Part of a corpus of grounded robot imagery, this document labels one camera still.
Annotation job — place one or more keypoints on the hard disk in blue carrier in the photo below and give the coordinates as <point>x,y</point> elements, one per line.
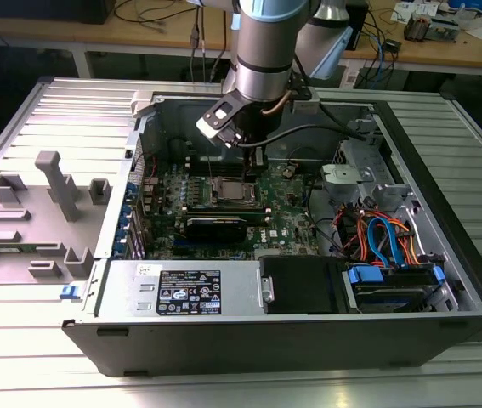
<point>389,293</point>

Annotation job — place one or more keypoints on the copper coil part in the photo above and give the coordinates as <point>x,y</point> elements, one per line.
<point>417,27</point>

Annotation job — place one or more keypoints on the grey parts rack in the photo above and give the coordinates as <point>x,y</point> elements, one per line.
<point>32,229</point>

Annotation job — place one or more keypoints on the green RAM stick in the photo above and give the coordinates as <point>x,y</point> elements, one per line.
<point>223,216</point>
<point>11,251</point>

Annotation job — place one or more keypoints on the black equipment box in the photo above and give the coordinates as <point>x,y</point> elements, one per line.
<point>53,10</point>

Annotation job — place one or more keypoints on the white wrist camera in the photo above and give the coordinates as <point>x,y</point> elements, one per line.
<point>211,127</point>

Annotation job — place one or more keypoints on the black plastic drive cover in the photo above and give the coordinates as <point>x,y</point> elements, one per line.
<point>296,285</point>

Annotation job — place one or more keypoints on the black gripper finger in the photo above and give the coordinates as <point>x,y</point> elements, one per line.
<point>251,166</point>

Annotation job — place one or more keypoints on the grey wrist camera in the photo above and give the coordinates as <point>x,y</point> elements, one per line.
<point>306,104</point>

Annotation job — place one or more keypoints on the CPU socket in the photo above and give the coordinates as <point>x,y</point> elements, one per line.
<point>213,203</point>

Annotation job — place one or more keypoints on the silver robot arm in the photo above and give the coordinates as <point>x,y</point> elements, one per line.
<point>266,51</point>

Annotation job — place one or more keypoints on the wooden workbench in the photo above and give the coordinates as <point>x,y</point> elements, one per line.
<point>32,32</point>

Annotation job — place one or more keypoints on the black PC case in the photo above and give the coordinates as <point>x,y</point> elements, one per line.
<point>266,344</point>

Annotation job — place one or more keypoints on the silver power supply unit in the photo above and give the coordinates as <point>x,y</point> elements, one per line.
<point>126,293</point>

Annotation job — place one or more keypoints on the black RAM slot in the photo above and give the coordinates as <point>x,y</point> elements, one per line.
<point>223,159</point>
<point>223,173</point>
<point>223,164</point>
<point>223,168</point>

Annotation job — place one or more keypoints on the green motherboard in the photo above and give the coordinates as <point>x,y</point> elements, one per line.
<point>283,204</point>

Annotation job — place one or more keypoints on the silver drive cage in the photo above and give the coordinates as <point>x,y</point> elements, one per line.
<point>364,136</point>

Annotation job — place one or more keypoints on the grey circuit device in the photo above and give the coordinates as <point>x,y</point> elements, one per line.
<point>444,27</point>

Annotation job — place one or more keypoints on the round coin battery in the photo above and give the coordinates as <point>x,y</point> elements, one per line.
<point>288,172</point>

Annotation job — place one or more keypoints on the black graphics card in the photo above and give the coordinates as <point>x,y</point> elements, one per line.
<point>217,231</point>

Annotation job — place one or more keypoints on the black desktop box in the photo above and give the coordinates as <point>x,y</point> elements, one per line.
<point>357,25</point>

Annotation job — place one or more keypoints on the small black adapter box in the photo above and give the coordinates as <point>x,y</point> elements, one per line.
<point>392,46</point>

